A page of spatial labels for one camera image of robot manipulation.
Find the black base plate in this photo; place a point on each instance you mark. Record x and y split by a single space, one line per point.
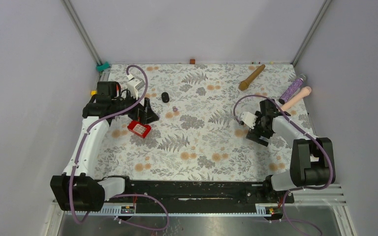
200 196

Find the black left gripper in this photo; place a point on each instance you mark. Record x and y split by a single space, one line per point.
144 114

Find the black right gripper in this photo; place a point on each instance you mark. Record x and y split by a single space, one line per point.
253 133

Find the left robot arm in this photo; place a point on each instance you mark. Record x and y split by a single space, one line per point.
76 187

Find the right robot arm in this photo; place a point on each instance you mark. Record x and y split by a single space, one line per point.
311 165

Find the pink flesh-coloured stick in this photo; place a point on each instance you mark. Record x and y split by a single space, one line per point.
304 92

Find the floral patterned mat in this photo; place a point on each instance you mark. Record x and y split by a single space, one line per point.
202 141

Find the black earbud charging case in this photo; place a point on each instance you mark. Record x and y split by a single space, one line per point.
165 97

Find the teal arch block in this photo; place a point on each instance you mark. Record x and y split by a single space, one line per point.
103 66

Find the red plastic tray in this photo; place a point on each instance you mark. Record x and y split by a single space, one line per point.
139 129

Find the brown wooden stick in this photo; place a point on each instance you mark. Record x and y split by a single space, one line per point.
243 85

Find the purple glitter tube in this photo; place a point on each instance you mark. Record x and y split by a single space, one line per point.
292 89

